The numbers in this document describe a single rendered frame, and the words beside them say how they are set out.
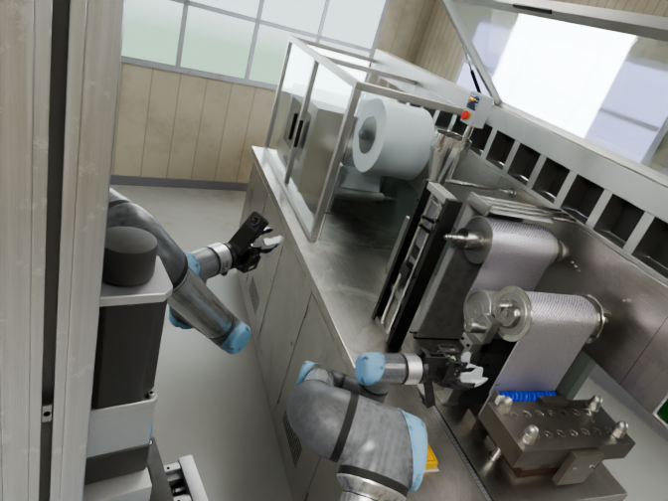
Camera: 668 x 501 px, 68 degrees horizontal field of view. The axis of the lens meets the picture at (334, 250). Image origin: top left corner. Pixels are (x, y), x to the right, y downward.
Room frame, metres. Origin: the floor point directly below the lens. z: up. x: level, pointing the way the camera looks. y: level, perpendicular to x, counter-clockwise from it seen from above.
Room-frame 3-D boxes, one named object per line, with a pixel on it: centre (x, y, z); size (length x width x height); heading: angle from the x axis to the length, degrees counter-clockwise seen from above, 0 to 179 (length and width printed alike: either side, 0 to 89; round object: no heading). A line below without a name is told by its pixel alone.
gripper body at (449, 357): (1.04, -0.34, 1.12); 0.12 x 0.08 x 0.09; 115
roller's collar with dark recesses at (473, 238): (1.40, -0.38, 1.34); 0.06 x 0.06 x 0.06; 25
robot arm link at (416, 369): (1.00, -0.26, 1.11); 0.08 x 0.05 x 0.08; 25
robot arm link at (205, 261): (0.97, 0.30, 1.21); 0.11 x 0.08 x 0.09; 155
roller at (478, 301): (1.35, -0.57, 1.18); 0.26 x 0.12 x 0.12; 115
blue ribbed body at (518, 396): (1.16, -0.65, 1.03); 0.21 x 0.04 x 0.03; 115
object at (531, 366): (1.18, -0.64, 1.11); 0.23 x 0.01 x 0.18; 115
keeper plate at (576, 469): (1.02, -0.78, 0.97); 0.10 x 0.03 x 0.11; 115
